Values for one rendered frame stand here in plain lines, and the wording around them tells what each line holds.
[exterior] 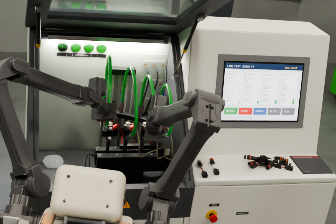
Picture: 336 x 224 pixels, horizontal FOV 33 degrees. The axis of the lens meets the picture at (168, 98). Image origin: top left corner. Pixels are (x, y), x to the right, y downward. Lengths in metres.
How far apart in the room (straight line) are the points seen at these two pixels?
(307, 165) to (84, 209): 1.40
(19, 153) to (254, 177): 1.16
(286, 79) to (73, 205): 1.42
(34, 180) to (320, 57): 1.57
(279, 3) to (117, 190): 5.51
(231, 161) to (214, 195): 0.22
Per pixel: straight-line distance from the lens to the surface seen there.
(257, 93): 2.69
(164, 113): 1.92
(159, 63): 2.75
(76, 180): 1.67
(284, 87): 2.75
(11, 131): 1.81
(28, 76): 1.90
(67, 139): 2.86
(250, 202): 2.63
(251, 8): 6.84
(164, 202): 1.81
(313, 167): 2.78
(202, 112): 1.60
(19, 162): 1.83
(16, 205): 1.79
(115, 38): 2.63
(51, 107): 2.77
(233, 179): 2.53
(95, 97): 2.12
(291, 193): 2.69
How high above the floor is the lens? 2.27
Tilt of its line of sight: 24 degrees down
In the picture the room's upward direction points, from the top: 8 degrees clockwise
